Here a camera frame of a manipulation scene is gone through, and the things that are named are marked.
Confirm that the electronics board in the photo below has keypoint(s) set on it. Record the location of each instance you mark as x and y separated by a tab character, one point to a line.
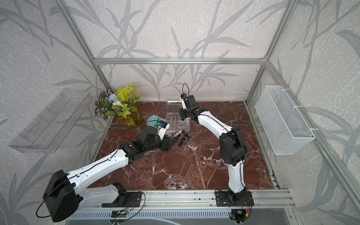
238	216
119	214

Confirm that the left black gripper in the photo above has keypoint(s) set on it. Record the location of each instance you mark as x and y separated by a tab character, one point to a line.
168	146

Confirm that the artificial flowers in yellow vase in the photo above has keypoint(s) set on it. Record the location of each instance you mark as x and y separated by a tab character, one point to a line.
124	103

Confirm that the white wire mesh basket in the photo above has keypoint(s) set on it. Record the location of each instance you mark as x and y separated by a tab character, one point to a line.
284	125

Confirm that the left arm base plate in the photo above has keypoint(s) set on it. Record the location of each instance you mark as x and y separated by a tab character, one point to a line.
125	198

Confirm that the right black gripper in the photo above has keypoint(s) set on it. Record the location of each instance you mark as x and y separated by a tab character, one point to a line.
181	113

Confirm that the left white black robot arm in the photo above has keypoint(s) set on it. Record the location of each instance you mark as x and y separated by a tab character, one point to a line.
62	195

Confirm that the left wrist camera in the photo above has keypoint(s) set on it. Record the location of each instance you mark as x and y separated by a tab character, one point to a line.
162	128

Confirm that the black lipstick tube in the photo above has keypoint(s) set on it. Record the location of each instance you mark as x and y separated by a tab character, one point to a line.
182	142
186	134

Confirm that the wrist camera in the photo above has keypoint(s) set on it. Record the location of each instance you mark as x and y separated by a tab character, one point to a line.
162	128
183	100

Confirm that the rose gold lipstick tube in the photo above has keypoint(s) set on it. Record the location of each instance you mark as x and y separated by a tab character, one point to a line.
177	135

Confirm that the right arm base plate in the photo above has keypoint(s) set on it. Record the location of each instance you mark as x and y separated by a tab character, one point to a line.
229	198

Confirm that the clear plastic wall shelf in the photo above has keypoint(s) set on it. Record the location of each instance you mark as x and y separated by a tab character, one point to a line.
49	129

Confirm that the aluminium front rail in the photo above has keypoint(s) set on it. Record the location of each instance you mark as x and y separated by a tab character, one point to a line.
185	199

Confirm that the teal toy shovel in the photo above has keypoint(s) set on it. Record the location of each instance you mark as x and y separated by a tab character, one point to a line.
155	121

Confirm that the clear acrylic lipstick organizer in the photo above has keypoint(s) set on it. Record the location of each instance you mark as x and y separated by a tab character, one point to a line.
173	116

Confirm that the left electronics board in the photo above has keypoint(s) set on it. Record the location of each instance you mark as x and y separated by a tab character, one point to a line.
119	214

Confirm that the right electronics board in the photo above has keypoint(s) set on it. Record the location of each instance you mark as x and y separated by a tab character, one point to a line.
238	216

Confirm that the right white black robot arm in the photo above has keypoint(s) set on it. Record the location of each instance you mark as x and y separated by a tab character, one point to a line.
232	144

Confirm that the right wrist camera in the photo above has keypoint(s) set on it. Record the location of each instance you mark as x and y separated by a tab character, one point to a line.
183	100

